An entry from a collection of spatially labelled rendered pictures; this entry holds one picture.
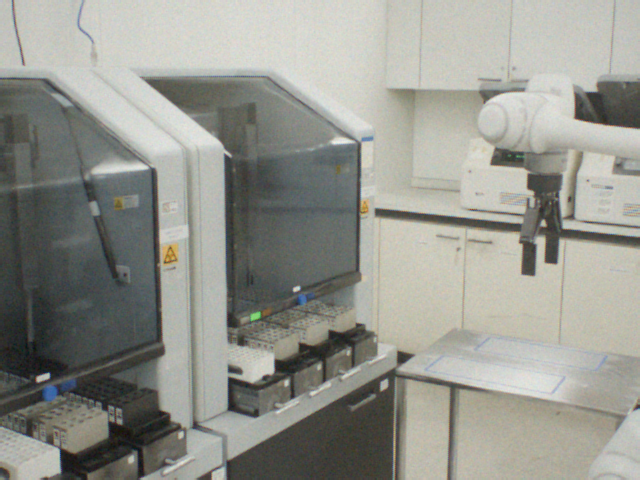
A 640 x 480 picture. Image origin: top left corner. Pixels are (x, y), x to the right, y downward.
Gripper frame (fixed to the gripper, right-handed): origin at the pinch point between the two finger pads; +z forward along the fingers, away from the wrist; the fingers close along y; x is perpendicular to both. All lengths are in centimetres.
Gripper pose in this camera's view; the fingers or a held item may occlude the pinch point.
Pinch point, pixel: (540, 264)
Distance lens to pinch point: 196.7
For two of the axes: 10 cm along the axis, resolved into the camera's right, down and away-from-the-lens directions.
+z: 0.0, 9.8, 2.0
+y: 5.7, -1.6, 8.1
